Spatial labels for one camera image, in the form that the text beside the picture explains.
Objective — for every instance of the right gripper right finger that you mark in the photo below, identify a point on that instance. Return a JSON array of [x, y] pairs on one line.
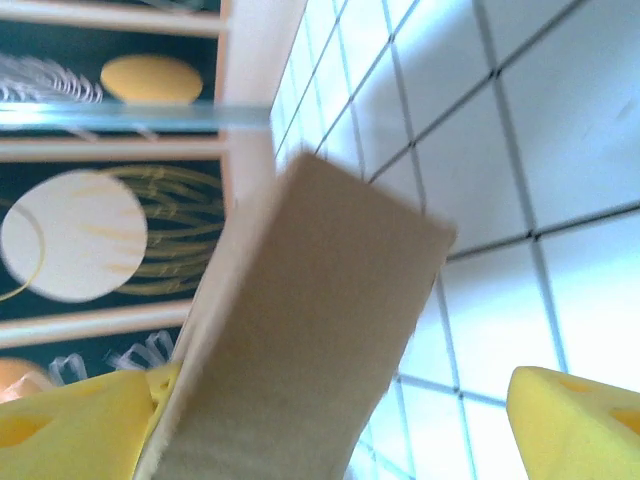
[[575, 430]]

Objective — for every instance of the aluminium corner post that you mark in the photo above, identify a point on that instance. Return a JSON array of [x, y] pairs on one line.
[[125, 116]]

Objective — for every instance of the brown cardboard paper box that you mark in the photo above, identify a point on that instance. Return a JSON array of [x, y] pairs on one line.
[[310, 300]]

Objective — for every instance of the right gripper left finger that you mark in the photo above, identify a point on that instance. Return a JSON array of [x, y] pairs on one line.
[[75, 430]]

